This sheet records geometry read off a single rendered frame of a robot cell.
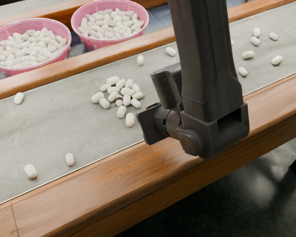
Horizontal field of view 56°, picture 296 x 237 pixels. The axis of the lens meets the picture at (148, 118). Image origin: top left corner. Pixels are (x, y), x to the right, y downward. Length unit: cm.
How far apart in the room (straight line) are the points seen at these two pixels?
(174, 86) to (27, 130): 44
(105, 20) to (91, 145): 53
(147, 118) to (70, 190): 21
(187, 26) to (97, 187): 38
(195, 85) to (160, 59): 55
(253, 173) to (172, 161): 99
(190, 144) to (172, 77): 10
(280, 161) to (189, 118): 131
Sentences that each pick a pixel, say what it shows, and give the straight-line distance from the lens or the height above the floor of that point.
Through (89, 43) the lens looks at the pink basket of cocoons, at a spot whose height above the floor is 74.
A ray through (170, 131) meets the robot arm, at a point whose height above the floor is 92.
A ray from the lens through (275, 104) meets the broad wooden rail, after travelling 77.
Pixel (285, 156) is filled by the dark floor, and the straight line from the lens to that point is 168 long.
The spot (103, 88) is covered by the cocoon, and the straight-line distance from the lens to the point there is 77.
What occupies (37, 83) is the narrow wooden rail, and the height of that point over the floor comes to 75.
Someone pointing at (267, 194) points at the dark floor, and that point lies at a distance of 152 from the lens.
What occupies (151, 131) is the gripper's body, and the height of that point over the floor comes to 87.
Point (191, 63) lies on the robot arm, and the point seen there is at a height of 107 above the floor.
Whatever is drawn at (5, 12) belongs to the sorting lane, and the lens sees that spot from 122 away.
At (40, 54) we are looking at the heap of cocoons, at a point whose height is 73.
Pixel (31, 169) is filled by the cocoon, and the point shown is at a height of 76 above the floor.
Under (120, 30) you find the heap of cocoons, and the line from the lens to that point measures 100.
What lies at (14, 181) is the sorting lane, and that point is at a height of 74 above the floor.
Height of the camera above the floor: 128
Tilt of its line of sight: 50 degrees down
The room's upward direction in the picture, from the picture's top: straight up
